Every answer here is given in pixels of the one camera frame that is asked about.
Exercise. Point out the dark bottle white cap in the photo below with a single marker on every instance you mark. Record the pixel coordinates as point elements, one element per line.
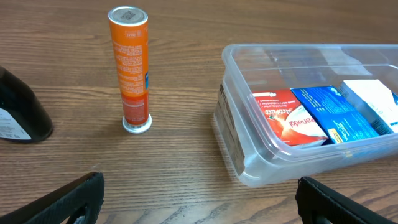
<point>23,118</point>

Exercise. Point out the red medicine box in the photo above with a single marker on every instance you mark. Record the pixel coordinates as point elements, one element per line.
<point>289,119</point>

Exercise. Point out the blue medicine box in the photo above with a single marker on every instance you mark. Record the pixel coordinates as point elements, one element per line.
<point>339,119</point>

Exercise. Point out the clear plastic container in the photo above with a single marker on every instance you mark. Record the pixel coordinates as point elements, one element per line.
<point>257,155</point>

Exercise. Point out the orange tablet tube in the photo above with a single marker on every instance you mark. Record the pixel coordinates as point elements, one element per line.
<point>129,33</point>

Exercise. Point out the white medicine box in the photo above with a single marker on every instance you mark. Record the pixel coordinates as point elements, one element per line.
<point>375,101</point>

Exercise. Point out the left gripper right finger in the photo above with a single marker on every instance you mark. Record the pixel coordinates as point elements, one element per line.
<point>319,204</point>

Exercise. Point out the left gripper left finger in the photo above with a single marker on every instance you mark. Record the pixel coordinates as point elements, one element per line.
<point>79,201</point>

